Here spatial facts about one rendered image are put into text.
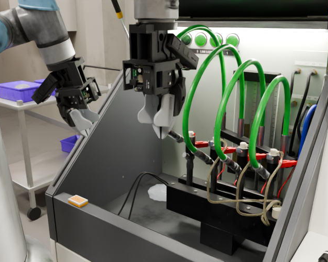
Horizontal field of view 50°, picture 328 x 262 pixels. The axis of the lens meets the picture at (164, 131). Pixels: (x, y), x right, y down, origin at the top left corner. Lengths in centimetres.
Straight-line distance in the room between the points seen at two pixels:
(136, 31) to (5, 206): 42
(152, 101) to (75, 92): 24
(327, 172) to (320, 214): 10
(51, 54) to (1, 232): 63
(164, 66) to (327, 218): 52
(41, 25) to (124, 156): 62
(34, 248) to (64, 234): 84
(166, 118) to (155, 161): 80
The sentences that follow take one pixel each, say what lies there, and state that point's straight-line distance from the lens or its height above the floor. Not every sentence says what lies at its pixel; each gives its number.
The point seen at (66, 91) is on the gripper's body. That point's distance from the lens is 85.
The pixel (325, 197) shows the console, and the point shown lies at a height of 106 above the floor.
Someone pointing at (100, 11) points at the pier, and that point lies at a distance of 356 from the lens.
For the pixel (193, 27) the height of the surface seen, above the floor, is 143.
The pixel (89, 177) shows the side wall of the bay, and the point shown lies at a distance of 117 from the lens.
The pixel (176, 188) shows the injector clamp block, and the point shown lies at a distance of 102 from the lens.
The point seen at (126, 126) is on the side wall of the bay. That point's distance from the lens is 124.
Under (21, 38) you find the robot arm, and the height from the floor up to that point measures 141.
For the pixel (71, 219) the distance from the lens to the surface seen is 106.
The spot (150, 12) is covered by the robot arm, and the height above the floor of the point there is 146.
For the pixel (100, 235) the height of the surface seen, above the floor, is 90.
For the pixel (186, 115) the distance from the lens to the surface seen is 79.
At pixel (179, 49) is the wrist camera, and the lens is 64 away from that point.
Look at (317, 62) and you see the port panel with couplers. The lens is 111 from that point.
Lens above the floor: 145
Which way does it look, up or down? 18 degrees down
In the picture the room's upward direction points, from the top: straight up
